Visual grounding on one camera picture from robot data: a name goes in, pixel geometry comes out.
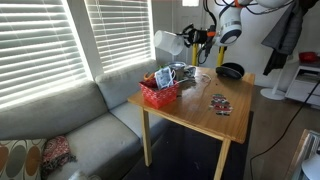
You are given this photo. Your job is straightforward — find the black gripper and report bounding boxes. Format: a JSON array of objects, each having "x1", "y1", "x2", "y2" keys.
[{"x1": 182, "y1": 23, "x2": 209, "y2": 46}]

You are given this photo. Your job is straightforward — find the dark hanging jacket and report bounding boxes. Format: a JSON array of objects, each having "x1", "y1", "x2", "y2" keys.
[{"x1": 261, "y1": 0, "x2": 320, "y2": 77}]

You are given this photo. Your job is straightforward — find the white coat stand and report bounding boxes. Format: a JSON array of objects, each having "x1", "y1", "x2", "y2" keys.
[{"x1": 259, "y1": 66, "x2": 288, "y2": 101}]

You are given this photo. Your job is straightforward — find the black floor cable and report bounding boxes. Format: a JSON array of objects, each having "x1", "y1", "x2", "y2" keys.
[{"x1": 249, "y1": 78, "x2": 320, "y2": 180}]

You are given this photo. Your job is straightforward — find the white printed plastic packet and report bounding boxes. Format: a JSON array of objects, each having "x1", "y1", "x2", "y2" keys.
[{"x1": 154, "y1": 66, "x2": 177, "y2": 91}]

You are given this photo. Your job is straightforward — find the silver metal cup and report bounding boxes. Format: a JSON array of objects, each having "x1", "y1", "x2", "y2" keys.
[{"x1": 167, "y1": 61, "x2": 188, "y2": 82}]

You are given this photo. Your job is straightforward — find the white round object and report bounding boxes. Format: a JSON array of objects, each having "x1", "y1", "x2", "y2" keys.
[{"x1": 301, "y1": 152, "x2": 320, "y2": 180}]

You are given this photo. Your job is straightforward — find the white window blinds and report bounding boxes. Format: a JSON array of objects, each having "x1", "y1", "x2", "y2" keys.
[
  {"x1": 84, "y1": 0, "x2": 157, "y2": 74},
  {"x1": 0, "y1": 0, "x2": 93, "y2": 111}
]

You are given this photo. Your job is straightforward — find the oval pattern pillow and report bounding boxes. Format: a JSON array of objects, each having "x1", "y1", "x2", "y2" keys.
[{"x1": 0, "y1": 138, "x2": 47, "y2": 180}]

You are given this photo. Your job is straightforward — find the white shelf unit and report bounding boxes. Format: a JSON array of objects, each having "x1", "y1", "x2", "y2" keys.
[{"x1": 284, "y1": 62, "x2": 320, "y2": 108}]

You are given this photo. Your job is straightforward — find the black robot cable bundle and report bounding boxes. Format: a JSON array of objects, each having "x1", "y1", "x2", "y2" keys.
[{"x1": 197, "y1": 33, "x2": 216, "y2": 66}]

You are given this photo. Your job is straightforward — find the orange octopus plush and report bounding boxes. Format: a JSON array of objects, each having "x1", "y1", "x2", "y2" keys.
[{"x1": 143, "y1": 71, "x2": 156, "y2": 82}]

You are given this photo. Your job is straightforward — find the thin white cable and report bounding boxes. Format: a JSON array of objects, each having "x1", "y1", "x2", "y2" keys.
[{"x1": 201, "y1": 73, "x2": 213, "y2": 84}]

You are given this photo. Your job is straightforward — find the wooden framed panel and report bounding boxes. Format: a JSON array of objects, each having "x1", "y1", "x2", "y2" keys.
[{"x1": 284, "y1": 128, "x2": 320, "y2": 180}]

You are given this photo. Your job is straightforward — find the red object on shelf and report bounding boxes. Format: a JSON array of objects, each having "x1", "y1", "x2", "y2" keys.
[{"x1": 298, "y1": 51, "x2": 320, "y2": 65}]

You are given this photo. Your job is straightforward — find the wooden table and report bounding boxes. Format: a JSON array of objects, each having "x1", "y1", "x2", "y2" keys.
[{"x1": 127, "y1": 65, "x2": 257, "y2": 180}]

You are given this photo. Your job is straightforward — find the red patterned basket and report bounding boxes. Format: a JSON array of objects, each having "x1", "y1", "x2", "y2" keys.
[{"x1": 139, "y1": 78, "x2": 180, "y2": 110}]

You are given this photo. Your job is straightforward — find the yellow pole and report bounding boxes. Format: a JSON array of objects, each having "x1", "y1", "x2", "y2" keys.
[
  {"x1": 216, "y1": 46, "x2": 227, "y2": 68},
  {"x1": 191, "y1": 43, "x2": 200, "y2": 67}
]

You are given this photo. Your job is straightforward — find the clear plastic container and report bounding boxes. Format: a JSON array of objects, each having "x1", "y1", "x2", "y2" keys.
[{"x1": 153, "y1": 29, "x2": 185, "y2": 56}]

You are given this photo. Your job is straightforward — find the red patterned throw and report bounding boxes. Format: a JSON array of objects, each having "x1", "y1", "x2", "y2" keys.
[{"x1": 40, "y1": 134, "x2": 78, "y2": 178}]

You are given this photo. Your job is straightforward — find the grey sofa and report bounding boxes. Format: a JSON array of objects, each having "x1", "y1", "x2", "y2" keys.
[{"x1": 0, "y1": 59, "x2": 174, "y2": 180}]

